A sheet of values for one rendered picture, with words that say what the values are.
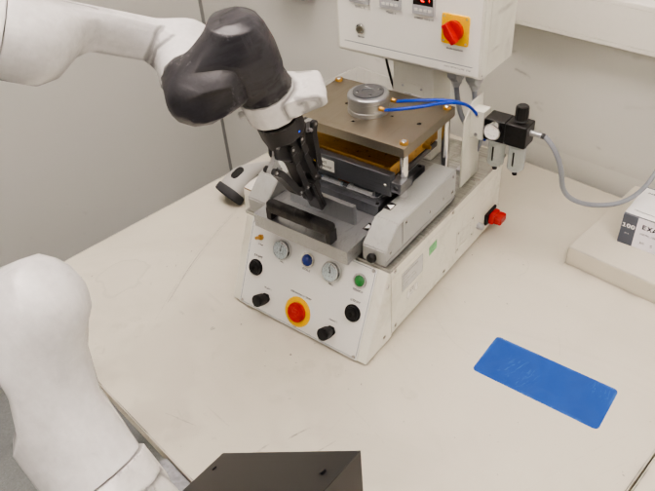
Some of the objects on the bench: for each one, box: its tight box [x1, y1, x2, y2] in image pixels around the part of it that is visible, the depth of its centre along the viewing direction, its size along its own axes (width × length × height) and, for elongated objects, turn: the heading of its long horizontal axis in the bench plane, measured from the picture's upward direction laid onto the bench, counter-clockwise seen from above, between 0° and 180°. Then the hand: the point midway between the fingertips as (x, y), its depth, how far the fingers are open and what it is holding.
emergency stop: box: [288, 302, 305, 322], centre depth 130 cm, size 2×4×4 cm, turn 58°
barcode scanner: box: [215, 161, 270, 206], centre depth 170 cm, size 20×8×8 cm, turn 140°
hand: (313, 193), depth 120 cm, fingers closed, pressing on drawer
